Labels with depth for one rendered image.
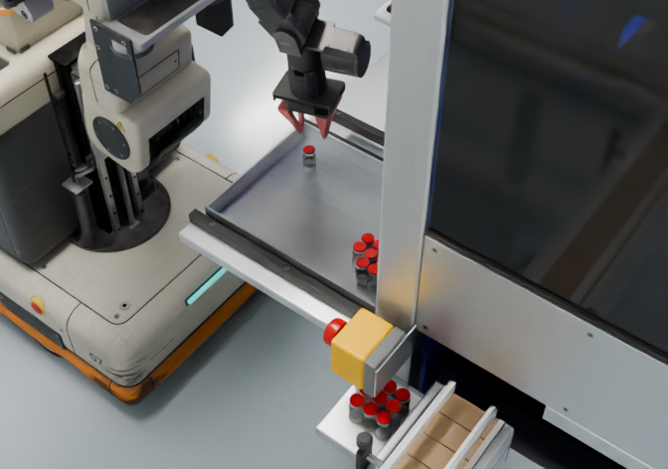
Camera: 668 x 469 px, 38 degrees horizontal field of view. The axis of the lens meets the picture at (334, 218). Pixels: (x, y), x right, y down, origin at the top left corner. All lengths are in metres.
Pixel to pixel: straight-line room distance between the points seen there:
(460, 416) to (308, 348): 1.22
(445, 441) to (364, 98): 0.75
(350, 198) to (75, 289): 0.92
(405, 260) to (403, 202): 0.10
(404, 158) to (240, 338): 1.51
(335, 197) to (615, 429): 0.66
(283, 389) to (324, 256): 0.94
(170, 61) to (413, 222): 0.94
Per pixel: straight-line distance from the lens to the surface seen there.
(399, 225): 1.17
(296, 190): 1.65
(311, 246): 1.56
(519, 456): 1.38
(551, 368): 1.19
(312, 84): 1.51
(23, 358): 2.62
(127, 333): 2.25
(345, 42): 1.44
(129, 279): 2.34
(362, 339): 1.27
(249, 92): 3.21
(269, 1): 1.37
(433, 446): 1.31
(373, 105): 1.81
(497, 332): 1.20
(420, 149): 1.06
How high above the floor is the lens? 2.06
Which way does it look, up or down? 48 degrees down
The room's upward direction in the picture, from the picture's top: straight up
